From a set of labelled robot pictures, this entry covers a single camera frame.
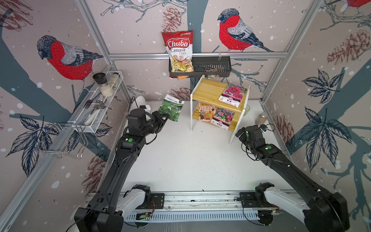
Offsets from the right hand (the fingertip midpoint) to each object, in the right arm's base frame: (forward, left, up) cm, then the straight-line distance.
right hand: (241, 133), depth 84 cm
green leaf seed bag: (+5, +41, +16) cm, 44 cm away
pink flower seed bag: (+12, +7, +19) cm, 24 cm away
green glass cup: (+26, -11, -8) cm, 29 cm away
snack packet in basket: (+30, +17, +19) cm, 39 cm away
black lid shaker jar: (+11, +77, +22) cm, 81 cm away
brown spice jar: (+16, -19, -6) cm, 25 cm away
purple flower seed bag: (+9, +11, +2) cm, 14 cm away
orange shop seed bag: (+14, +21, +2) cm, 25 cm away
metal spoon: (0, +75, +22) cm, 78 cm away
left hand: (-1, +39, +19) cm, 44 cm away
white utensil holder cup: (+25, +69, 0) cm, 73 cm away
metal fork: (0, +81, +23) cm, 85 cm away
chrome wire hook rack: (-20, +81, +22) cm, 86 cm away
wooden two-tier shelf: (+16, +21, +18) cm, 32 cm away
